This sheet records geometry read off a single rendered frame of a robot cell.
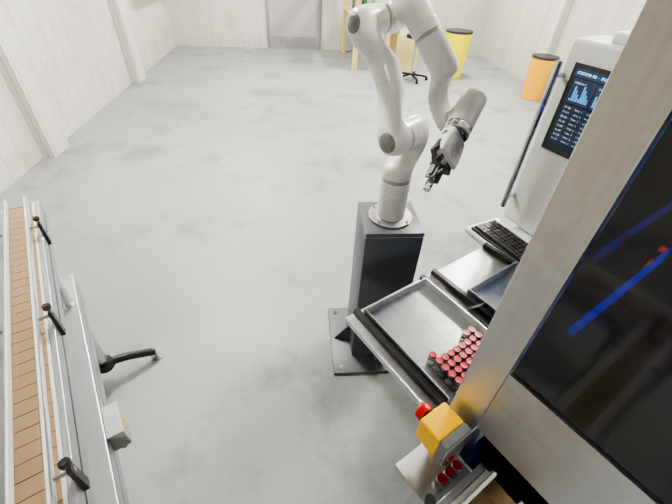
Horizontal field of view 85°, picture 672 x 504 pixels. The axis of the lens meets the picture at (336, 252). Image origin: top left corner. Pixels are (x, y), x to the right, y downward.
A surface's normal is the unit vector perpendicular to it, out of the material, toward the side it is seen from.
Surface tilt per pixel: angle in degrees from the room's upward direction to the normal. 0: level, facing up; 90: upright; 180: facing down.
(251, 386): 0
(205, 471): 0
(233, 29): 90
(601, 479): 90
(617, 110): 90
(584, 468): 90
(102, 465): 0
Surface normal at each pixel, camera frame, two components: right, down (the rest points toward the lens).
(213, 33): 0.08, 0.64
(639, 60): -0.82, 0.33
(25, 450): 0.04, -0.77
